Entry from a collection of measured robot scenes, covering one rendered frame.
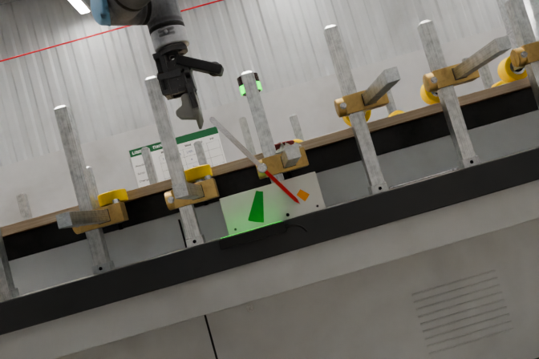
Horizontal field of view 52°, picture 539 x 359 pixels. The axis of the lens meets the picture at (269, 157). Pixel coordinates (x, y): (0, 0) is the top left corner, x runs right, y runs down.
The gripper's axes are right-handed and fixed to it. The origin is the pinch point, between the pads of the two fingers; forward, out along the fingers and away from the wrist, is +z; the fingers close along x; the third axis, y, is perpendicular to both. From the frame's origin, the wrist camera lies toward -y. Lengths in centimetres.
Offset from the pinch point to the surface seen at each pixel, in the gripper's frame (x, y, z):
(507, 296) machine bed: -30, -71, 70
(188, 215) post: -8.6, 10.4, 20.9
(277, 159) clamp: -7.8, -15.7, 13.2
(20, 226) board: -25, 61, 10
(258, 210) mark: -7.8, -7.4, 24.7
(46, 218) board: -25, 53, 10
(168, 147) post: -8.6, 10.8, 2.5
